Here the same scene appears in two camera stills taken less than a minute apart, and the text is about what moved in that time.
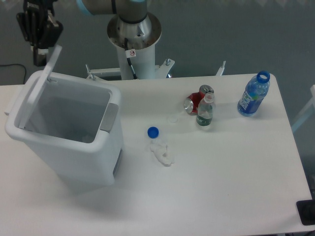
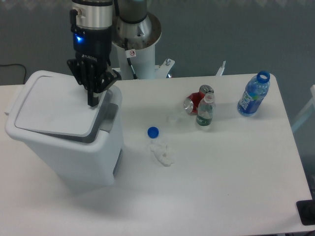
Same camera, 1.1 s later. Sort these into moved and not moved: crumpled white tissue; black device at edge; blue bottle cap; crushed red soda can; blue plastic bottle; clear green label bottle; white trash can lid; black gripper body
Moved: black gripper body; white trash can lid
Not moved: black device at edge; blue plastic bottle; crushed red soda can; blue bottle cap; crumpled white tissue; clear green label bottle
